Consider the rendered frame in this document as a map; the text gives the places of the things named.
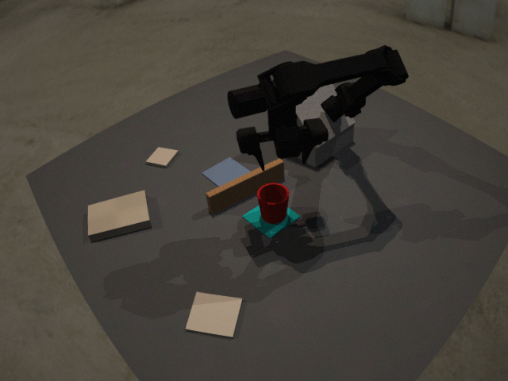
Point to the tan flat rectangular block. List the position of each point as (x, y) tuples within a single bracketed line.
[(162, 157)]

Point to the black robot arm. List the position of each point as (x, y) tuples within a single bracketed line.
[(293, 82)]

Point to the red cup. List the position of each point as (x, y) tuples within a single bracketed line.
[(273, 200)]

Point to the dark brown flat bar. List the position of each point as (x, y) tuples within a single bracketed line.
[(244, 186)]

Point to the tan flat board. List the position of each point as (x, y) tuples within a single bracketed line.
[(124, 214)]

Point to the tan flat square tile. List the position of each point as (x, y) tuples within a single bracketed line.
[(214, 315)]

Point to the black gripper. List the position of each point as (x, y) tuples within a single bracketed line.
[(249, 140)]

